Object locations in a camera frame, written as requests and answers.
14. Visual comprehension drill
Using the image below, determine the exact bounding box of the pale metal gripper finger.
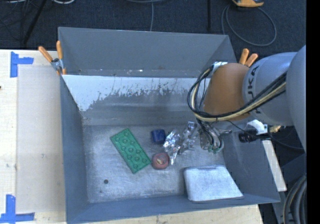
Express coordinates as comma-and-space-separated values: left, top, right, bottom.
182, 120, 198, 144
178, 139, 198, 155

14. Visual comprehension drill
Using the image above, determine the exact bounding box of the crumpled silver foil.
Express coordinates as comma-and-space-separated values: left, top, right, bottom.
163, 129, 183, 165

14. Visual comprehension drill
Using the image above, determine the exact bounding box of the blue small cup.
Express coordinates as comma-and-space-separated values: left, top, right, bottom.
150, 129, 167, 145

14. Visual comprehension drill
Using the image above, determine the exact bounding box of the red toy apple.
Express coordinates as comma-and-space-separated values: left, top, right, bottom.
151, 152, 171, 170

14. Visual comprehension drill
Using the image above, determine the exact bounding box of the green flat block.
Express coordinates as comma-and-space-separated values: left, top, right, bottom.
109, 128, 152, 174

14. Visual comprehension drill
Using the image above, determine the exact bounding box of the grey metal bin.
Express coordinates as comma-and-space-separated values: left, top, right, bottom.
57, 27, 281, 224

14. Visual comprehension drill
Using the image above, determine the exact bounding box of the pale wood flat board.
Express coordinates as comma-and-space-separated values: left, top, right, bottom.
15, 64, 67, 215

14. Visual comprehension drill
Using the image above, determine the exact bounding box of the black cylinder on white bracket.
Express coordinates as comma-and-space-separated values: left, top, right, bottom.
238, 119, 281, 143

